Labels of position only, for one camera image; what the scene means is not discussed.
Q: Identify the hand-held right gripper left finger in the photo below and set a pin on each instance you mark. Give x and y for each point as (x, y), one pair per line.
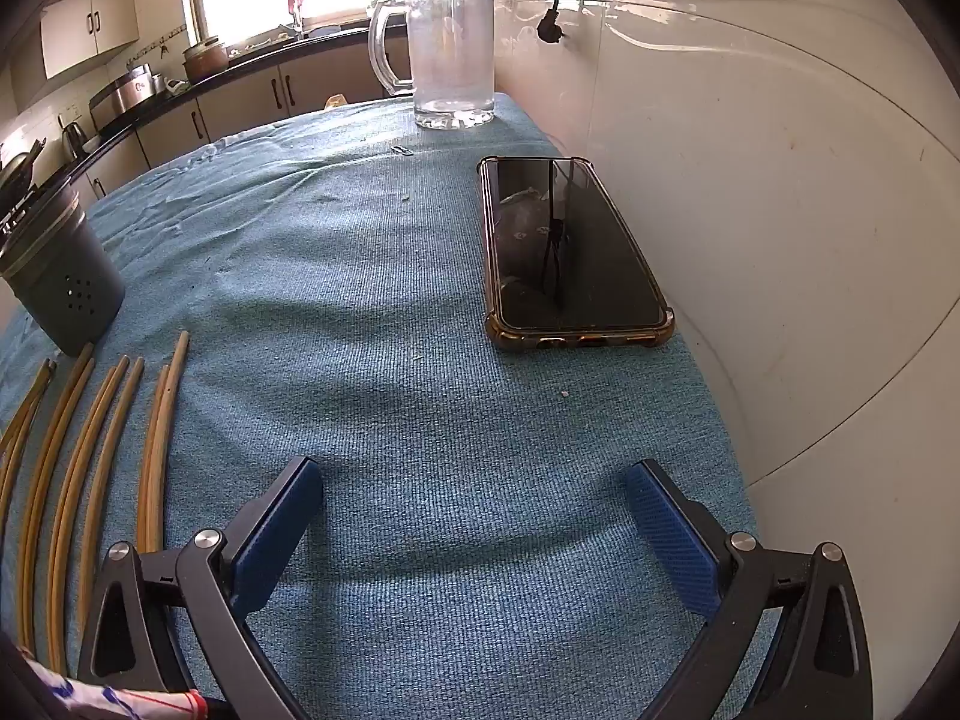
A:
(274, 532)

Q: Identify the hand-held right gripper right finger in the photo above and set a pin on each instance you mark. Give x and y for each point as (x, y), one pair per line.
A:
(671, 532)

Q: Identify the row of bamboo chopsticks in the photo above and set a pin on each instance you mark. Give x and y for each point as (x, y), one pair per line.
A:
(150, 495)

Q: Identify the dark grey utensil holder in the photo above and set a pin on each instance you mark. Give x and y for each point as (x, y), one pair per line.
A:
(67, 292)

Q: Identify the blue tablecloth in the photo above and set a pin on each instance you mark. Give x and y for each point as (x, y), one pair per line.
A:
(375, 315)

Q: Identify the person's patterned clothing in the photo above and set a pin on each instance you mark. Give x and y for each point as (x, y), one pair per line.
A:
(90, 697)

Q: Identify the black smartphone in clear case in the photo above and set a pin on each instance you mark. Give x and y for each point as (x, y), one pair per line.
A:
(570, 255)

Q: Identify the cream kitchen base cabinets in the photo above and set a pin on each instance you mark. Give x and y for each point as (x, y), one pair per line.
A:
(240, 101)

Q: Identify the black wok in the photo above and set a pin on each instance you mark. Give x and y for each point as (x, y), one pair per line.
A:
(19, 172)

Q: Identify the dark electric kettle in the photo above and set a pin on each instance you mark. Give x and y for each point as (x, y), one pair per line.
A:
(73, 139)

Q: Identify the black kitchen countertop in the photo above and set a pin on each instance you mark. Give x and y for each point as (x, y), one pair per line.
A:
(150, 106)

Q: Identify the brown cooking pot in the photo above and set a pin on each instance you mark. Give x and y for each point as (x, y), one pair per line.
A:
(206, 60)

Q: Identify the clear glass mug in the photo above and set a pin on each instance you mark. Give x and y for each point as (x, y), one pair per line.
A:
(450, 52)

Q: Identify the cream upper kitchen cabinets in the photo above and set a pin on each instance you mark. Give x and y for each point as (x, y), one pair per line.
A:
(90, 22)

